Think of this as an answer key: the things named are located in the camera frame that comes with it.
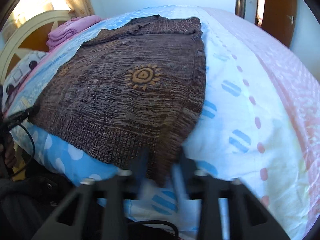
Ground yellow patterned curtain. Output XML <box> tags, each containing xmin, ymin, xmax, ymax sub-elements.
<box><xmin>6</xmin><ymin>0</ymin><xmax>94</xmax><ymax>27</ymax></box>

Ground cartoon print pillow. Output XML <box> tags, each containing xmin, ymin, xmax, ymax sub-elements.
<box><xmin>2</xmin><ymin>50</ymin><xmax>48</xmax><ymax>107</ymax></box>

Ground brown knitted sweater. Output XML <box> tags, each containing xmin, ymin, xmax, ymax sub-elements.
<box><xmin>30</xmin><ymin>15</ymin><xmax>206</xmax><ymax>186</ymax></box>

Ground cream wooden headboard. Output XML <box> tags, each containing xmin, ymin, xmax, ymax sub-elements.
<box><xmin>1</xmin><ymin>10</ymin><xmax>71</xmax><ymax>83</ymax></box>

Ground brown wooden door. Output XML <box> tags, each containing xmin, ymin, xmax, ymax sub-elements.
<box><xmin>261</xmin><ymin>0</ymin><xmax>297</xmax><ymax>47</ymax></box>

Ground blue pink polka-dot bedspread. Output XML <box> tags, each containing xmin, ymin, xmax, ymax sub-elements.
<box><xmin>8</xmin><ymin>5</ymin><xmax>319</xmax><ymax>239</ymax></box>

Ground silver door handle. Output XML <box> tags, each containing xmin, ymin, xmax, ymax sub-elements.
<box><xmin>287</xmin><ymin>15</ymin><xmax>294</xmax><ymax>25</ymax></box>

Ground folded pink blanket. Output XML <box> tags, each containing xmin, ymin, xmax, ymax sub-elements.
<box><xmin>46</xmin><ymin>15</ymin><xmax>101</xmax><ymax>51</ymax></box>

